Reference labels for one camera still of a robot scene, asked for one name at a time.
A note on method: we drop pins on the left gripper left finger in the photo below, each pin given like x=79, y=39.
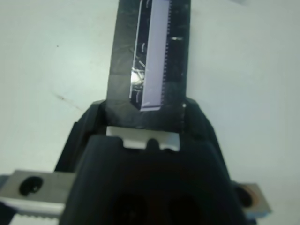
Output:
x=79, y=140

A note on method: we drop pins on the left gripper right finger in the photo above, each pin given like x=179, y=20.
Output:
x=201, y=131

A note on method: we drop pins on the black glossy box lid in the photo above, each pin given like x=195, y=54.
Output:
x=124, y=58

